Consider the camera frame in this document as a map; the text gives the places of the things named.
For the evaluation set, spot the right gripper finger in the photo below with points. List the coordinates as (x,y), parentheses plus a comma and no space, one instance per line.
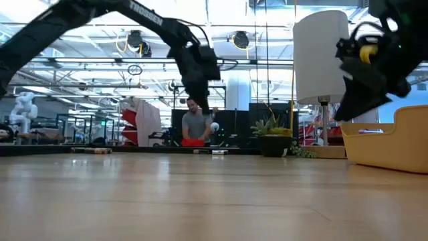
(364,90)

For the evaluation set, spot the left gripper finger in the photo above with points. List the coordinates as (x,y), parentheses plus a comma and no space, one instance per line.
(202,100)

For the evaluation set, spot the black copper battery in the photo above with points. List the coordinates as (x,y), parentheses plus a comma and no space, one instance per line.
(105,151)
(200,151)
(82,150)

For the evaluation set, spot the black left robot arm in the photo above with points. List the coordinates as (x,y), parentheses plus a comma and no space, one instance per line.
(40,30)

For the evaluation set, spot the person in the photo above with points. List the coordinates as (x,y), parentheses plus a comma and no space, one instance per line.
(195,125)

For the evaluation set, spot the white globe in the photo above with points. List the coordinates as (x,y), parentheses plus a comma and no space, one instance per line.
(215,127)

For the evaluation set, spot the white round column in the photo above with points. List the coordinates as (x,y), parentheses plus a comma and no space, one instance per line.
(238,90)

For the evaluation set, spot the red box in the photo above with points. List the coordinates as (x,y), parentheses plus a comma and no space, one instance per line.
(193,143)

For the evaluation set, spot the silver black battery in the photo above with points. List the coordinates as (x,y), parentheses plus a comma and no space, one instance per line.
(220,152)

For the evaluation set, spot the white shade table lamp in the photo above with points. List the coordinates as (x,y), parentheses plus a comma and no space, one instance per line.
(317,57)

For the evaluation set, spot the yellow plastic bin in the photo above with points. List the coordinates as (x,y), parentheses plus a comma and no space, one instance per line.
(384,150)

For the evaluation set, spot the potted succulent plant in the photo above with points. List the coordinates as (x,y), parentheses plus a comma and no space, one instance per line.
(274,145)

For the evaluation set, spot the black workstation frames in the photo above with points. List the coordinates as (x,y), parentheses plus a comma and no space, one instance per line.
(63,115)

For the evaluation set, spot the black gantry frame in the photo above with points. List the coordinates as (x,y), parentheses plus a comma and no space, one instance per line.
(217,87)

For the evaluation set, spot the ceiling light rail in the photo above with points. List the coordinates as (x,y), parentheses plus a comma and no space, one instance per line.
(100,61)

